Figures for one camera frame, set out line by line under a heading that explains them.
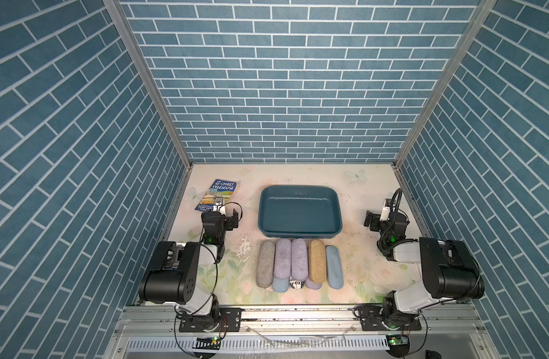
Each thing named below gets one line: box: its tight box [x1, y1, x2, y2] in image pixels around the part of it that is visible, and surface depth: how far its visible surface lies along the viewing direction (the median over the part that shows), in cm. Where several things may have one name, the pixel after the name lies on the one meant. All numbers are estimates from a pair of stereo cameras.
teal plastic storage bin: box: [258, 184, 343, 238], surface depth 102 cm
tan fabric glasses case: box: [308, 239, 327, 284], surface depth 83 cm
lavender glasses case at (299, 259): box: [290, 237, 309, 282], surface depth 82 cm
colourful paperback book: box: [194, 178, 238, 212], surface depth 108 cm
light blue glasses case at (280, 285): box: [272, 276, 290, 294], surface depth 80 cm
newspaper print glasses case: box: [288, 275, 305, 290], surface depth 80 cm
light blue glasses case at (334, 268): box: [326, 245, 345, 290], surface depth 84 cm
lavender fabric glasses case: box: [273, 237, 291, 279], surface depth 82 cm
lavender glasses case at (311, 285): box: [305, 277, 323, 290], surface depth 80 cm
